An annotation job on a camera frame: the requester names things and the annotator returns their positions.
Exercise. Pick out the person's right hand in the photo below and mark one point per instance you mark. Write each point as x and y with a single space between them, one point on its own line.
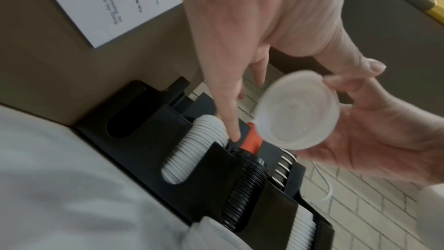
381 139

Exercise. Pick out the person's left hand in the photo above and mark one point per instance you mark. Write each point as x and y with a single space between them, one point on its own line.
249 10

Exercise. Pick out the thin stack of white lids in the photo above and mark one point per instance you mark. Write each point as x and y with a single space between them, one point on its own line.
298 111

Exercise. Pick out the short stack of black lids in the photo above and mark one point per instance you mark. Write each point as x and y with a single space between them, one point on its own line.
242 194

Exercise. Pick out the black cup and lid organizer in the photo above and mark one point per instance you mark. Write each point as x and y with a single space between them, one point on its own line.
138 139

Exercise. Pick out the stack of black paper cups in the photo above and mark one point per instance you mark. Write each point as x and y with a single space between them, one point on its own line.
282 170

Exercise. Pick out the stack of red paper cups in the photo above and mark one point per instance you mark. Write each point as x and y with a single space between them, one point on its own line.
251 140

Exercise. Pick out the microwave safety poster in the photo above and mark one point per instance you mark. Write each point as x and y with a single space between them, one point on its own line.
104 2

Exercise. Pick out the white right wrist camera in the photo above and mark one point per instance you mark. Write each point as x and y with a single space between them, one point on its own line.
430 216

